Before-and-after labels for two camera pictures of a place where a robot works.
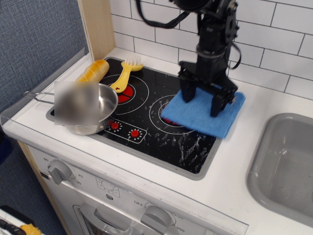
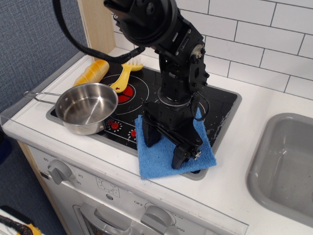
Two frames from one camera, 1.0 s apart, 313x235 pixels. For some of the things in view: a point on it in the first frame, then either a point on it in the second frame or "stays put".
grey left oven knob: x=59 y=171 stays put
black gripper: x=210 y=73 -> x=175 y=123
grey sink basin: x=280 y=176 stays put
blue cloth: x=196 y=114 -> x=156 y=161
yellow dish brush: x=133 y=63 stays put
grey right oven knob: x=156 y=218 stays put
